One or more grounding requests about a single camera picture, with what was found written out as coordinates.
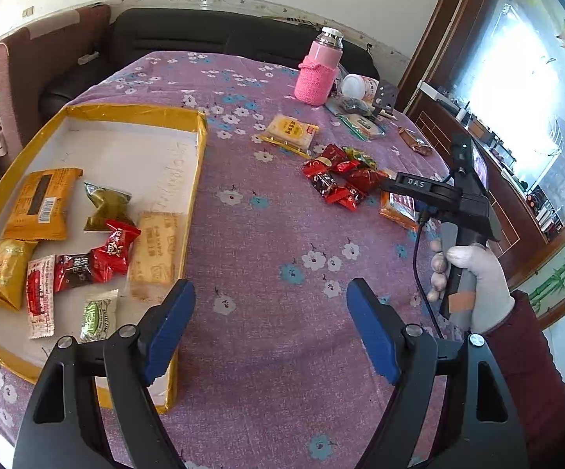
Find cardboard box with yellow tape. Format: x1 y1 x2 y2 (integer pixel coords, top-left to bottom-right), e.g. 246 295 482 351
0 104 208 415

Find red packet with gold print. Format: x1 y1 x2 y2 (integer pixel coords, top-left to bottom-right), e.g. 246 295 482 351
303 144 349 177

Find yellow label cracker packet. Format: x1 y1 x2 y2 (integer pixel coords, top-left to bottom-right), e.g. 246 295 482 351
255 113 320 153

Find bamboo wall sticker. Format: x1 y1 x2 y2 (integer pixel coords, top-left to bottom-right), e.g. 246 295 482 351
527 234 565 314

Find brown armchair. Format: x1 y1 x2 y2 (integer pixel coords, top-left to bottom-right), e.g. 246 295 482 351
0 4 112 177

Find bright red candy packet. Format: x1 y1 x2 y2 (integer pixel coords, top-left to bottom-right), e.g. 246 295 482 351
328 186 366 212
89 219 142 277

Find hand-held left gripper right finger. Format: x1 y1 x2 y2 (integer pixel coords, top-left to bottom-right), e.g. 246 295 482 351
347 277 530 469

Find person's right hand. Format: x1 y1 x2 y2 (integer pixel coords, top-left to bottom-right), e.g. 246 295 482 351
428 238 515 337

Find pink thermos with knitted sleeve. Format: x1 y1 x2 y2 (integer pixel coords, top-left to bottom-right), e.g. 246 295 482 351
294 27 346 107

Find dark crumpled bag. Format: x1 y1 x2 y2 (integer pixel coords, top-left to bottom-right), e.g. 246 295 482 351
334 98 376 115

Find beige cracker packet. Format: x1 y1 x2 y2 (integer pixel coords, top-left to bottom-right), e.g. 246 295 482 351
128 211 184 303

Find yellow biscuit packet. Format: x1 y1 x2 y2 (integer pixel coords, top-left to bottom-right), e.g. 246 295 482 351
3 167 84 241

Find brown foil packet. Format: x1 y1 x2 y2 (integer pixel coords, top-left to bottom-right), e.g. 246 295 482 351
398 127 434 156

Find wooden cabinet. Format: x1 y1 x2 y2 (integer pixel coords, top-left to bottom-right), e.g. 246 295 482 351
397 0 565 304

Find white box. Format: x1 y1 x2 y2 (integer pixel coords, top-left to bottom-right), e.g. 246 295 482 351
419 81 459 108

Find green and white snack packet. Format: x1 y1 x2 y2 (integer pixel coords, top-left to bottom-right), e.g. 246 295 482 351
79 289 119 344

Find brown snack packet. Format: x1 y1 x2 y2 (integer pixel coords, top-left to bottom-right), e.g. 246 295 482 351
346 168 387 196

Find round crackers in green packet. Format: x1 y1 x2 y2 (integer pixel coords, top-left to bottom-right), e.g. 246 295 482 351
338 112 388 141

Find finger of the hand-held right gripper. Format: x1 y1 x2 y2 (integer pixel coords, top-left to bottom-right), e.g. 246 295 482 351
379 171 459 213

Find black cable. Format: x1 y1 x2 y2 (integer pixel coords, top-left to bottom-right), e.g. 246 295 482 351
412 208 447 340

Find purple floral tablecloth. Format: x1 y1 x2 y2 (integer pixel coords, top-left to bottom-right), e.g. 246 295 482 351
0 50 464 469

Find large orange cracker packet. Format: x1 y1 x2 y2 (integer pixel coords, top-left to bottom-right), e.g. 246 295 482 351
379 190 420 233

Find small yellow snack packet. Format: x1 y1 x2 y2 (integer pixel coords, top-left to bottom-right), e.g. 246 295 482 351
0 238 39 311

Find black phone stand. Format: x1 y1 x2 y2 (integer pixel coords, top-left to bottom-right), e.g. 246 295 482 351
373 79 399 119

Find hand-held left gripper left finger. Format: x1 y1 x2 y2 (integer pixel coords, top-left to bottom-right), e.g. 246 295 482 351
13 278 196 469

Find person's right forearm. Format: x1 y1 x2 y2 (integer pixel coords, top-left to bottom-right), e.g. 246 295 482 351
468 289 565 450

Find red and white snack packet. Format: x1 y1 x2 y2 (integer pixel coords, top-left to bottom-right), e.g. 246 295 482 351
25 254 57 339

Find black sofa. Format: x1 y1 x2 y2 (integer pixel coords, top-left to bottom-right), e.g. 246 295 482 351
38 7 381 120

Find olive green snack packet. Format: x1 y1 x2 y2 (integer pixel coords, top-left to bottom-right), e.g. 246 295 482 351
83 182 133 232

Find white plastic jar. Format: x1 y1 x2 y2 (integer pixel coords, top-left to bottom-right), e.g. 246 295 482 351
341 73 381 101

